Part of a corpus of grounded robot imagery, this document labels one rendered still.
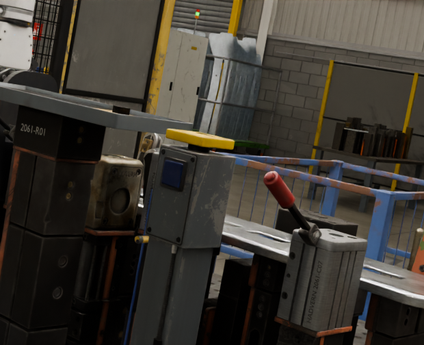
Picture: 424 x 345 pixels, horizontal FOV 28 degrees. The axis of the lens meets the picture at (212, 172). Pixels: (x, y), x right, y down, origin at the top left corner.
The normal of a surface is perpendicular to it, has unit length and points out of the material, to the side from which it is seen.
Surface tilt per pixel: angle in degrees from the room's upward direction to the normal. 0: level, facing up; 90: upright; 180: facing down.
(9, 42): 90
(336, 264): 90
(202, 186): 90
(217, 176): 90
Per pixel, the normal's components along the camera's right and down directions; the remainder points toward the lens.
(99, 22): 0.83, 0.22
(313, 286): -0.65, -0.04
